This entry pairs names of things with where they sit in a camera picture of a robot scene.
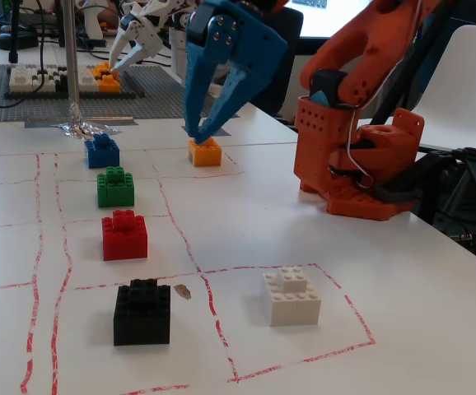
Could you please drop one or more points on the white brick block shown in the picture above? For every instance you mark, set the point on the white brick block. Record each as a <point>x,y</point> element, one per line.
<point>291,306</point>

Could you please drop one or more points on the black table clamp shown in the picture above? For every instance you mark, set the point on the black table clamp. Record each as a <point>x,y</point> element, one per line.
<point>427,173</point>

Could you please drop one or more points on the black stand post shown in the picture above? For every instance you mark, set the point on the black stand post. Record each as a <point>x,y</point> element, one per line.
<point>14,33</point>

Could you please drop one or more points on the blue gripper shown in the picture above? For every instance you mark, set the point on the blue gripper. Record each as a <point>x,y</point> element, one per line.
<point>221,34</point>

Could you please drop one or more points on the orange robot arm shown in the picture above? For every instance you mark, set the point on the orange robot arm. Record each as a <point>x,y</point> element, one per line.
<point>365,49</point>

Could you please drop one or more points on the orange brick block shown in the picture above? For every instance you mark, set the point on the orange brick block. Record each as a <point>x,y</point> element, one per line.
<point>207,156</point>

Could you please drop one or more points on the black and white brick cluster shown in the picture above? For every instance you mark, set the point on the black and white brick cluster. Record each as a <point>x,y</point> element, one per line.
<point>54,78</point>

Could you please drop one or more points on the black brick block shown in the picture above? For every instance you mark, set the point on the black brick block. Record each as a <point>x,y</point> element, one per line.
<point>141,321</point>

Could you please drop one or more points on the small white brick cluster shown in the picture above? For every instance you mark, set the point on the small white brick cluster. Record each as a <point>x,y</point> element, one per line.
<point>87,78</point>

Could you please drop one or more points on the green brick block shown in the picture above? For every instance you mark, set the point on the green brick block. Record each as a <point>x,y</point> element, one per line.
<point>115,191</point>

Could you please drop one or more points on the black brick frame strip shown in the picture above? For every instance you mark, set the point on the black brick frame strip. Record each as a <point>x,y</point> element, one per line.
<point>57,95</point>

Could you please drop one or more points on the metal pole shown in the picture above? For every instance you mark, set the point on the metal pole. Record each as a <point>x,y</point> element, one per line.
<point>71,61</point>

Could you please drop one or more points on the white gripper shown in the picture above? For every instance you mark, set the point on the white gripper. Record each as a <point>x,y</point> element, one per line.
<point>146,36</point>

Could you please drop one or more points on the white chair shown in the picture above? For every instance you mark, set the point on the white chair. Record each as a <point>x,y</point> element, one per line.
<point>468,82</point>

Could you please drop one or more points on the large white brick cluster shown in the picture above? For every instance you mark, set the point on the large white brick cluster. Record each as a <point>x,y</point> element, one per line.
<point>21,80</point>

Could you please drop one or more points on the blue brick block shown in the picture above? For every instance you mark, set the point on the blue brick block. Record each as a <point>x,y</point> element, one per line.
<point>102,154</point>

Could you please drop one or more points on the crumpled aluminium foil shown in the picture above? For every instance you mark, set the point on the crumpled aluminium foil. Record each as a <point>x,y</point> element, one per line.
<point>82,129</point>

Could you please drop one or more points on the red brick block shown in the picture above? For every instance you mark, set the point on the red brick block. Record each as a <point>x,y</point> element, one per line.
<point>124,243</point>

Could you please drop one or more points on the orange brick cluster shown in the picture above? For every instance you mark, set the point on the orange brick cluster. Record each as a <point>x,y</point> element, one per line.
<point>108,84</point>

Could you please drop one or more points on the grey studded baseplate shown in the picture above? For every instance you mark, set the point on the grey studded baseplate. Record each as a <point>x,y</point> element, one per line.
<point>160,103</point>

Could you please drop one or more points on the black desk device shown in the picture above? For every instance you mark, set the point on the black desk device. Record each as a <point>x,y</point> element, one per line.
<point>11,41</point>

